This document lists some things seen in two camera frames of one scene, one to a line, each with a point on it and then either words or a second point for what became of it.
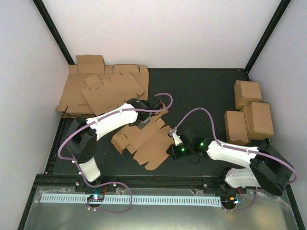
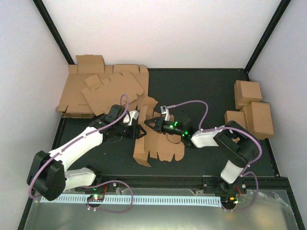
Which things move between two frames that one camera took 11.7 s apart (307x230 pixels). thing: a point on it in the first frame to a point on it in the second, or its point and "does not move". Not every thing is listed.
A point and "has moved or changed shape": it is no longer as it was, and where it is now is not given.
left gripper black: [140, 126] to [134, 133]
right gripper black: [174, 154] to [157, 127]
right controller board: [229, 201] does not move
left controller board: [95, 198] does not move
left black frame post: [49, 23] does not move
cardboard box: [150, 144] has moved or changed shape
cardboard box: [245, 92] does not move
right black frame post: [263, 41] does not move
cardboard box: [258, 119] does not move
